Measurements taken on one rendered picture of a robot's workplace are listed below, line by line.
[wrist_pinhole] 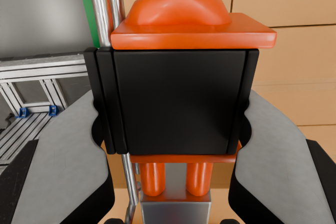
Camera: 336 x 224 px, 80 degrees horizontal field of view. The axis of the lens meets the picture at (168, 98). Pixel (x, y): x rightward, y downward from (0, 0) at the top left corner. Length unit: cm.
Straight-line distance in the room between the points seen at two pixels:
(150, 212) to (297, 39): 69
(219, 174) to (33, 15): 127
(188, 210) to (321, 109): 84
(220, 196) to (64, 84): 102
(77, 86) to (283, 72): 100
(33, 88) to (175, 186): 123
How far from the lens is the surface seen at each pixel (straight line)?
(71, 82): 123
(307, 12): 77
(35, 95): 138
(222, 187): 45
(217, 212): 52
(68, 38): 137
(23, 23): 148
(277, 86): 83
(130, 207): 23
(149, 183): 18
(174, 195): 19
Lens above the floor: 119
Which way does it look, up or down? 58 degrees down
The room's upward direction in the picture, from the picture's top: 179 degrees counter-clockwise
